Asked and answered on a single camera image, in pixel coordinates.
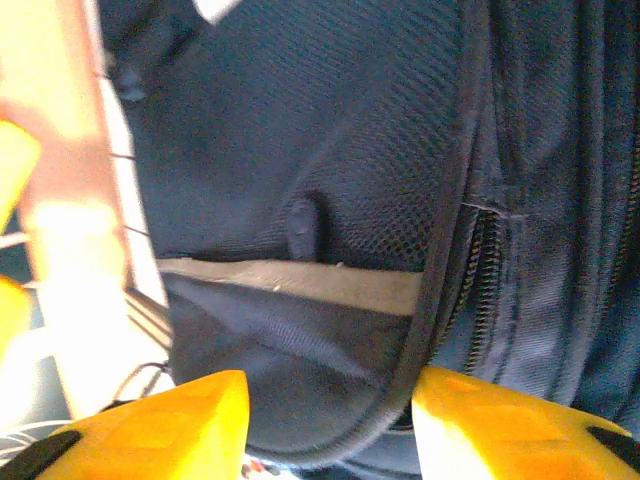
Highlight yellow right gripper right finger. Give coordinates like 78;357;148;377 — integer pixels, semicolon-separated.
410;367;640;480

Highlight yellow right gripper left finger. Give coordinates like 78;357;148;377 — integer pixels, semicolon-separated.
0;369;250;480

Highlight navy blue backpack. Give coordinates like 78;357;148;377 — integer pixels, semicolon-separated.
97;0;640;476

